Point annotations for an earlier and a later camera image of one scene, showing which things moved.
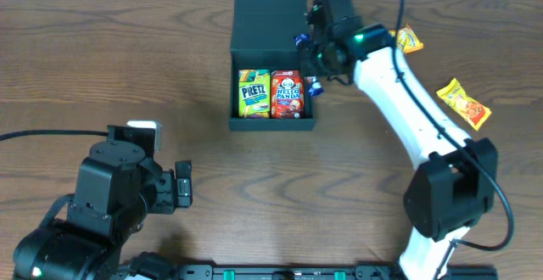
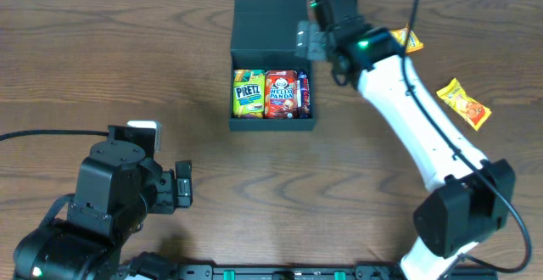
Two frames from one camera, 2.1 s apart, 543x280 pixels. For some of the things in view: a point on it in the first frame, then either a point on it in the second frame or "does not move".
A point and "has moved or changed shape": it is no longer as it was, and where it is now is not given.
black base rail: x=323 y=272 does not move
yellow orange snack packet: x=473 y=112 does not move
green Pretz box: x=254 y=93 has moved or changed shape
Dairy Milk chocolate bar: x=315 y=88 → x=303 y=97
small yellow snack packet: x=407 y=39 does not move
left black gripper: x=182 y=185 does not move
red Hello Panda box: x=287 y=94 has moved or changed shape
